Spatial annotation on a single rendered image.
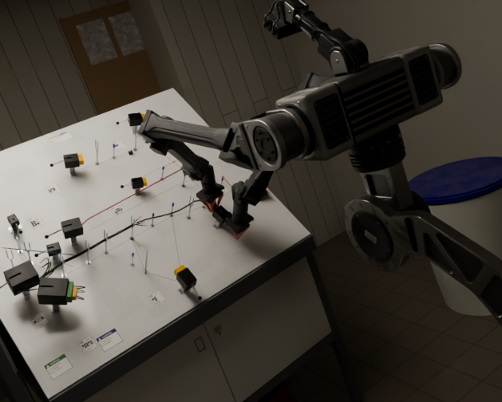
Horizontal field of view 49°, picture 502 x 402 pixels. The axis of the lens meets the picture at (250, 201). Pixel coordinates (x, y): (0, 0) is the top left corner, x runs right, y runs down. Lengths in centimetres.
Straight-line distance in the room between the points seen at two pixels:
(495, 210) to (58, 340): 205
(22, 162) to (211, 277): 92
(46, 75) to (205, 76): 114
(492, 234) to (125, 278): 178
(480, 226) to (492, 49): 96
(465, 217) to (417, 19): 127
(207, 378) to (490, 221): 156
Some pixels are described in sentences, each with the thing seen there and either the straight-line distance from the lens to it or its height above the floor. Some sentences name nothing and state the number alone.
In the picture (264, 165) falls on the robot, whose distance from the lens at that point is 126.
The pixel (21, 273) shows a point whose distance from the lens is 198.
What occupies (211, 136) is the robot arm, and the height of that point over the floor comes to 148.
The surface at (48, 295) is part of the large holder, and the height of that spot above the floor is 115.
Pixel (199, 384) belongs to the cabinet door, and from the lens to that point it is 219.
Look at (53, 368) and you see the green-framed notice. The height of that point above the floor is 93.
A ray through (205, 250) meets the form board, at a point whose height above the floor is 100.
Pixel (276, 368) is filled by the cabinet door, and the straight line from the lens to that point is 238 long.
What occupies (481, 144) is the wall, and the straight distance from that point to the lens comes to 351.
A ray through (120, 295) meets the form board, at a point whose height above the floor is 101.
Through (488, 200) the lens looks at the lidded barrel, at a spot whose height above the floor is 63.
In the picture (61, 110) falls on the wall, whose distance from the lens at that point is 430.
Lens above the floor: 164
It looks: 14 degrees down
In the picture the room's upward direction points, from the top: 20 degrees counter-clockwise
